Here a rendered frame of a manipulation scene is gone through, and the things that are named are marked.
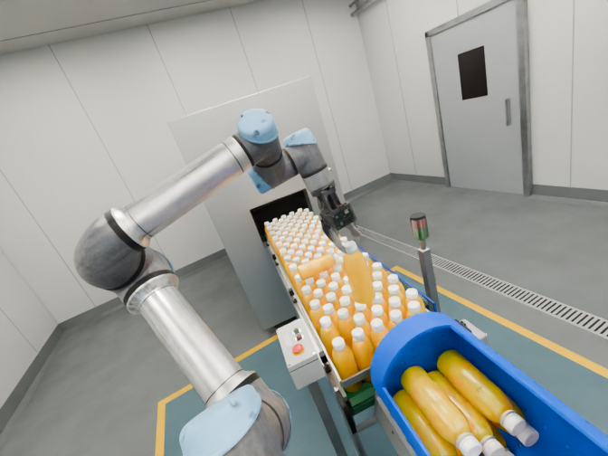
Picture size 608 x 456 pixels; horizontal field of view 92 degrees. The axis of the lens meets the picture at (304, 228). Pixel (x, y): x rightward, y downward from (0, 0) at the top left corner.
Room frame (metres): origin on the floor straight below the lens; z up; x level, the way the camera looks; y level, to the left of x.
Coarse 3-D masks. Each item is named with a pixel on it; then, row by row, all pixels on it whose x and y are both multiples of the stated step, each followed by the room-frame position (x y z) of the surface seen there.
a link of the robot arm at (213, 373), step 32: (160, 256) 0.66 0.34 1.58; (128, 288) 0.56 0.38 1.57; (160, 288) 0.57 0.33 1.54; (160, 320) 0.52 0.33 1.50; (192, 320) 0.52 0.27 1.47; (192, 352) 0.46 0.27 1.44; (224, 352) 0.47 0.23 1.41; (192, 384) 0.44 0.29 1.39; (224, 384) 0.42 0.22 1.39; (256, 384) 0.42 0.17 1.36; (288, 416) 0.39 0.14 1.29
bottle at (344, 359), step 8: (336, 352) 0.73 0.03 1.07; (344, 352) 0.72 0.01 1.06; (352, 352) 0.74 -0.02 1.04; (336, 360) 0.72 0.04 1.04; (344, 360) 0.71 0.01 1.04; (352, 360) 0.72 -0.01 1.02; (344, 368) 0.71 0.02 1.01; (352, 368) 0.72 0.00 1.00; (344, 376) 0.72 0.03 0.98; (360, 384) 0.72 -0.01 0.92; (352, 392) 0.71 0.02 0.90
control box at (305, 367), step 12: (288, 324) 0.90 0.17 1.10; (300, 324) 0.88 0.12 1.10; (288, 336) 0.84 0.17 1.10; (288, 348) 0.78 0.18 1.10; (312, 348) 0.74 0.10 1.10; (288, 360) 0.73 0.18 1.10; (300, 360) 0.71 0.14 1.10; (312, 360) 0.71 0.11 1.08; (300, 372) 0.71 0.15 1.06; (312, 372) 0.71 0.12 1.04; (324, 372) 0.72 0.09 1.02; (300, 384) 0.70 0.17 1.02
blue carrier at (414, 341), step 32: (416, 320) 0.57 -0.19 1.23; (448, 320) 0.57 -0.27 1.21; (384, 352) 0.55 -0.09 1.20; (416, 352) 0.59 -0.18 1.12; (480, 352) 0.54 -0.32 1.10; (384, 384) 0.51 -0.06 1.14; (512, 384) 0.46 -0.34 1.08; (544, 416) 0.38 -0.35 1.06; (576, 416) 0.30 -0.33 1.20; (416, 448) 0.38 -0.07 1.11; (512, 448) 0.39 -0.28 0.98; (544, 448) 0.36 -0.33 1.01; (576, 448) 0.32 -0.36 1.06
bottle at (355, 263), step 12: (348, 252) 0.77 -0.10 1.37; (360, 252) 0.77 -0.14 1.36; (348, 264) 0.76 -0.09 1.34; (360, 264) 0.75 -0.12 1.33; (348, 276) 0.77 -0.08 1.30; (360, 276) 0.75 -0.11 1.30; (360, 288) 0.75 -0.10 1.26; (372, 288) 0.76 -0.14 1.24; (360, 300) 0.75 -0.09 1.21; (372, 300) 0.75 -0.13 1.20
